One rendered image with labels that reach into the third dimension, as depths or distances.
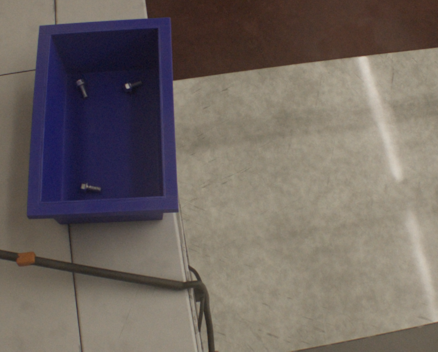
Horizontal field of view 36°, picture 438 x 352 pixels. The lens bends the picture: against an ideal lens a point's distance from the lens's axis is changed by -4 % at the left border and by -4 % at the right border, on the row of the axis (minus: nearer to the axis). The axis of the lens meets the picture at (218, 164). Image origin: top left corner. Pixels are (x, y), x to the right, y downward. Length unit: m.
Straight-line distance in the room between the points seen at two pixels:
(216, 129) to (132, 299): 1.07
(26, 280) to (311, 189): 1.06
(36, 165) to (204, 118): 1.09
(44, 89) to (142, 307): 0.26
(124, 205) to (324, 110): 1.18
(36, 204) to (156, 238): 0.14
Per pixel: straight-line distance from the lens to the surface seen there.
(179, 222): 1.20
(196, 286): 0.73
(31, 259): 0.72
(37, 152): 0.72
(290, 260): 1.63
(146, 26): 0.79
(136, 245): 0.75
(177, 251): 0.74
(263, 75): 1.84
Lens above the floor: 1.54
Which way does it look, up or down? 65 degrees down
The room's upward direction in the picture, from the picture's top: 3 degrees clockwise
